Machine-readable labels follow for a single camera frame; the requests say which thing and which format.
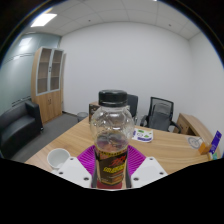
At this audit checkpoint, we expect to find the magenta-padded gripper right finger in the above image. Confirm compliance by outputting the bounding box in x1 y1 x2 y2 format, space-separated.
126 144 169 190

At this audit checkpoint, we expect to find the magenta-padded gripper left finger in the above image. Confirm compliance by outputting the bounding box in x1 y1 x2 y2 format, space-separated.
54 144 98 190

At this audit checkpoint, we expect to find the clear black-capped drink bottle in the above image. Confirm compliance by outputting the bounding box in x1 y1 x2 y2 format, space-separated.
89 89 136 190

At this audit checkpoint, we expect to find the white ceramic mug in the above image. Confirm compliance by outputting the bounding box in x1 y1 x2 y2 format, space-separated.
46 147 72 172

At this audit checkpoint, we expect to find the white and green leaflet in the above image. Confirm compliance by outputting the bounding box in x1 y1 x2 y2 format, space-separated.
131 128 154 144

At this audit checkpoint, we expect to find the round white disc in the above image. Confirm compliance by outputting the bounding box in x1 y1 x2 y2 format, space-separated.
187 135 204 150

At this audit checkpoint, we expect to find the grey mesh waste bin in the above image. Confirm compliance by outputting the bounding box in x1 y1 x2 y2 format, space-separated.
76 111 89 123

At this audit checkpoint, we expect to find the black mesh-back office chair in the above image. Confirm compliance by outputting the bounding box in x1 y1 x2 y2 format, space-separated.
139 96 183 134

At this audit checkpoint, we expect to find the orange cardboard box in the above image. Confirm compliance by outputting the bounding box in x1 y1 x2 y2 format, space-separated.
198 141 213 155

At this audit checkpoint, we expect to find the wooden side desk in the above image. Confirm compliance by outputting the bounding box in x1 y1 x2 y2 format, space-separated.
173 112 214 148

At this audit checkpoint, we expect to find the black solid-back office chair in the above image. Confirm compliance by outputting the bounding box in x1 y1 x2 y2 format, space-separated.
126 93 139 125

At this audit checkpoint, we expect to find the wooden glass-door cabinet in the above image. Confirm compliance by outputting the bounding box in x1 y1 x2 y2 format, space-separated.
30 46 65 124

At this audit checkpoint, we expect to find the black leather sofa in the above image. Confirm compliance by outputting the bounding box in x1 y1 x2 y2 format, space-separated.
0 99 44 159

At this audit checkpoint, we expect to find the purple standing card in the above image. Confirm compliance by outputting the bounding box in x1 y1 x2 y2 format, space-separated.
209 130 223 155

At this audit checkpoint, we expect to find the rectangular ceiling light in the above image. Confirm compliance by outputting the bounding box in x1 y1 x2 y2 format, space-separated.
30 13 58 28

